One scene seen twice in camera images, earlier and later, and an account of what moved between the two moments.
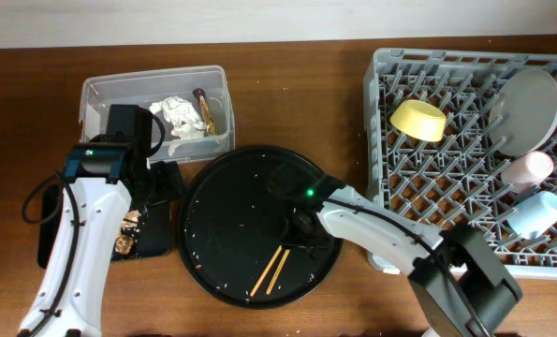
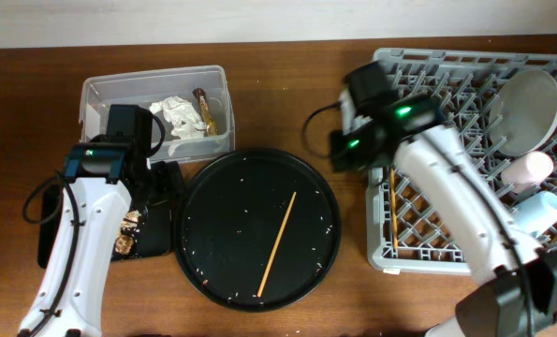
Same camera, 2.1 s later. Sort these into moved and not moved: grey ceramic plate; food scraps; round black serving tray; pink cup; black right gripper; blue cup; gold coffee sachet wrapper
Moved: black right gripper
Not moved: grey ceramic plate; gold coffee sachet wrapper; blue cup; round black serving tray; food scraps; pink cup
